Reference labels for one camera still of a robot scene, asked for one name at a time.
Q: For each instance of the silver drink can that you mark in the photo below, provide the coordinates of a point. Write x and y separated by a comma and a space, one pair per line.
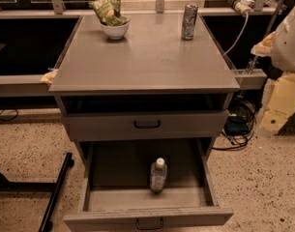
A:
189, 21

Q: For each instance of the grey horizontal rail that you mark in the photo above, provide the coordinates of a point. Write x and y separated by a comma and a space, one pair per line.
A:
22, 86

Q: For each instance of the green snack bag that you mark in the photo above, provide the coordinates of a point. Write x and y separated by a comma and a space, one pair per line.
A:
109, 12

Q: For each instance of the black metal stand leg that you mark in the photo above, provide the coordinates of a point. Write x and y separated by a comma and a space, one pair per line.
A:
53, 188

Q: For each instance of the grey drawer cabinet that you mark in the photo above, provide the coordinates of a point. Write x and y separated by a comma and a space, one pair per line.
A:
152, 69

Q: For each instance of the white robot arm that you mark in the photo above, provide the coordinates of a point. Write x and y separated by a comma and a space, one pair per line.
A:
278, 100

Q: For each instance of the white ceramic bowl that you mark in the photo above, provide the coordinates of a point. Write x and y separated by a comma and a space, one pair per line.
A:
117, 32

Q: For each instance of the open grey middle drawer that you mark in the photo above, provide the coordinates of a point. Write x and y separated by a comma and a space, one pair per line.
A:
116, 193

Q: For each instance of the clear plastic water bottle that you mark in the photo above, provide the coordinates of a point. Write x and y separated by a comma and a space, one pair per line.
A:
158, 174

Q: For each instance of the closed grey top drawer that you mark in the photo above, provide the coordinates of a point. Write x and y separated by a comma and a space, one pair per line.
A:
144, 125

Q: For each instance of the white power plug adapter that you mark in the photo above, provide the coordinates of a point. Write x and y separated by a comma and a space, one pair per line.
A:
242, 7

